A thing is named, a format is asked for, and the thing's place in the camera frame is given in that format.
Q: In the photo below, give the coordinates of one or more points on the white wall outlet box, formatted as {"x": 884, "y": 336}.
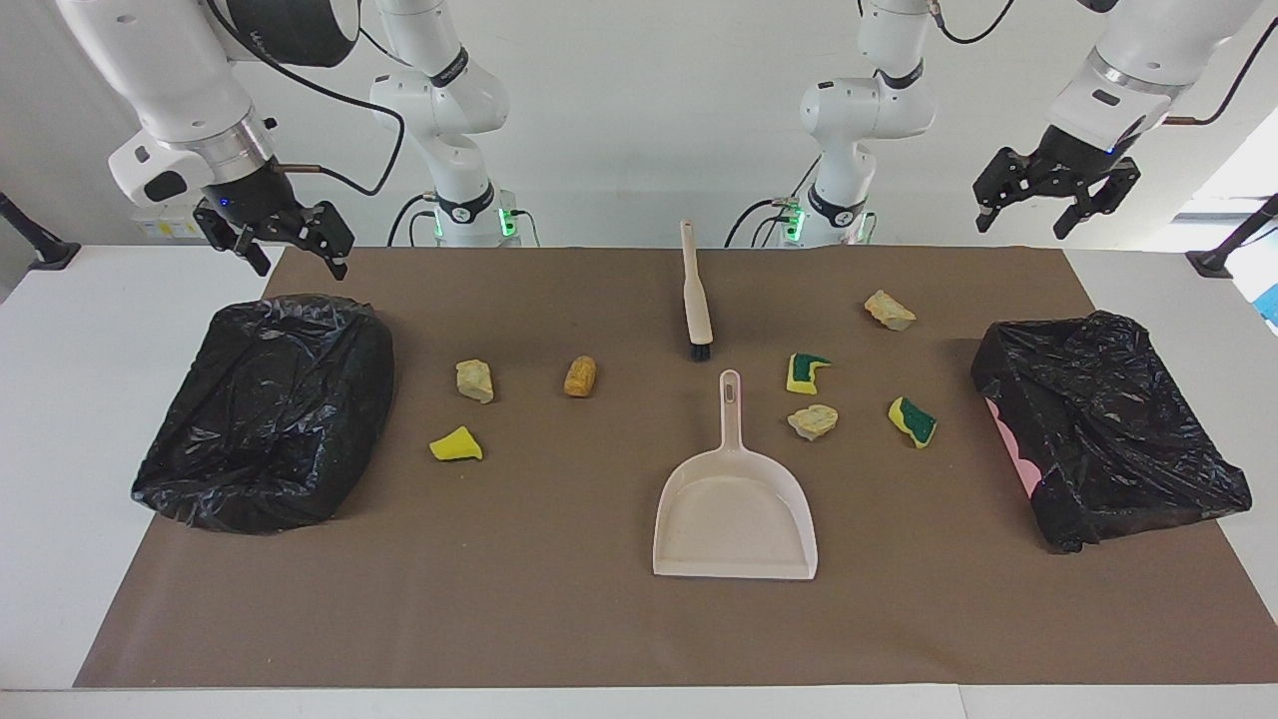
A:
{"x": 160, "y": 228}

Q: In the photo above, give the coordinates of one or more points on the black bag over pink bin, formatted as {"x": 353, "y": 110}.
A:
{"x": 1108, "y": 419}

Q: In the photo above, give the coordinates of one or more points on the brown paper table mat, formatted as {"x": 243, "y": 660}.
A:
{"x": 559, "y": 599}

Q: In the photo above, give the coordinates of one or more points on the black camera stand clamp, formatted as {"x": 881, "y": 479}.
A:
{"x": 1213, "y": 262}
{"x": 50, "y": 252}

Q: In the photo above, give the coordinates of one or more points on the plain yellow sponge piece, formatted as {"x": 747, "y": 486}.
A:
{"x": 457, "y": 446}

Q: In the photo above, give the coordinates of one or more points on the pink plastic bin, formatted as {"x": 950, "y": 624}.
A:
{"x": 1018, "y": 449}

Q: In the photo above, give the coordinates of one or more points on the black trash bag bin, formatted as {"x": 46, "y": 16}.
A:
{"x": 270, "y": 419}

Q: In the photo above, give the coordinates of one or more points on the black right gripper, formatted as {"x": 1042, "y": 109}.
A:
{"x": 250, "y": 195}

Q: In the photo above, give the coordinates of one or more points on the notched yellow green sponge piece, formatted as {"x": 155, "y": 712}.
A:
{"x": 802, "y": 374}

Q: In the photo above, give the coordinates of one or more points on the beige plastic dustpan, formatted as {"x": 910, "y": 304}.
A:
{"x": 734, "y": 519}

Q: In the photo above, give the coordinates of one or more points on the compact yellow green sponge piece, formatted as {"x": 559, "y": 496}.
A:
{"x": 914, "y": 421}

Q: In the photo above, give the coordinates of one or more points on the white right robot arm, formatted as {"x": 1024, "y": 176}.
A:
{"x": 180, "y": 70}

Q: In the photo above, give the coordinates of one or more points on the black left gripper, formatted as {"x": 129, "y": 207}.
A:
{"x": 1083, "y": 160}

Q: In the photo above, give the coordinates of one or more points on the blue object at table edge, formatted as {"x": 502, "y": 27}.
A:
{"x": 1271, "y": 305}

